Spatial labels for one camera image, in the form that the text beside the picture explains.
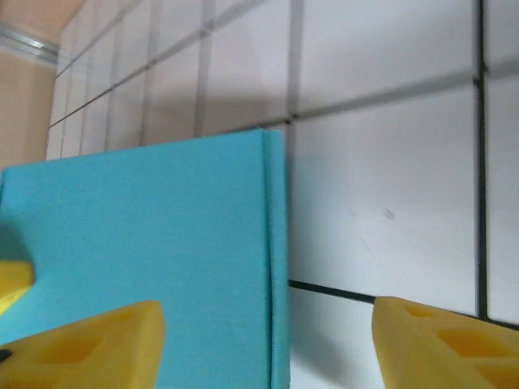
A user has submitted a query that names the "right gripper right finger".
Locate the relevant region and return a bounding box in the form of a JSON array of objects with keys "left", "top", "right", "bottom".
[{"left": 372, "top": 296, "right": 519, "bottom": 389}]

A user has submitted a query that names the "aluminium frame post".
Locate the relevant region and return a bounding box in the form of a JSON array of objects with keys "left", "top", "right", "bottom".
[{"left": 0, "top": 23, "right": 61, "bottom": 66}]

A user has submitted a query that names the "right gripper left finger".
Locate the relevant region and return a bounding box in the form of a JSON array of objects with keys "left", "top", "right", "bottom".
[{"left": 0, "top": 300, "right": 166, "bottom": 389}]

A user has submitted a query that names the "blue white paper box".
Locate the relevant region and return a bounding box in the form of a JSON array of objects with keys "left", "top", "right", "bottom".
[{"left": 0, "top": 128, "right": 292, "bottom": 389}]

